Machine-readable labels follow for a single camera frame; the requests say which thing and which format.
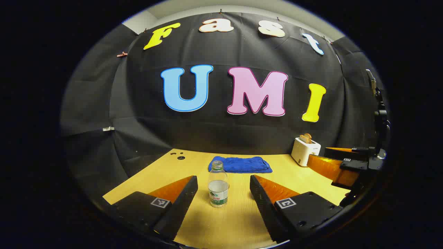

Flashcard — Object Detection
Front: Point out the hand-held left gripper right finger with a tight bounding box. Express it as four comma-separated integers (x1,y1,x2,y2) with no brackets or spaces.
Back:
250,175,344,243

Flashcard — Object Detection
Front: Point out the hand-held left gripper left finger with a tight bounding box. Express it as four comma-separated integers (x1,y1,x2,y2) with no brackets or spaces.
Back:
110,175,199,241

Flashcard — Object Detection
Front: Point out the clear plastic water bottle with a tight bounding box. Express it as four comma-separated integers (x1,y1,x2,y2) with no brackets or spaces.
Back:
208,160,229,208

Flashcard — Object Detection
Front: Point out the white toaster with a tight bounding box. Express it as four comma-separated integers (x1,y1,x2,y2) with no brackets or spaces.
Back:
291,137,321,167

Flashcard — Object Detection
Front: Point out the blue towel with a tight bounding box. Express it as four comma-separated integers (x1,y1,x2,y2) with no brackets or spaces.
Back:
208,156,273,174

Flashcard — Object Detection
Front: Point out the black backdrop cloth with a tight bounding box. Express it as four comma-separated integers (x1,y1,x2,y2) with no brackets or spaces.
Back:
60,12,390,194

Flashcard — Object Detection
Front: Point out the black camera stand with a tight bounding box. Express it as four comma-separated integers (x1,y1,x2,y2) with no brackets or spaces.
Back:
366,69,391,156

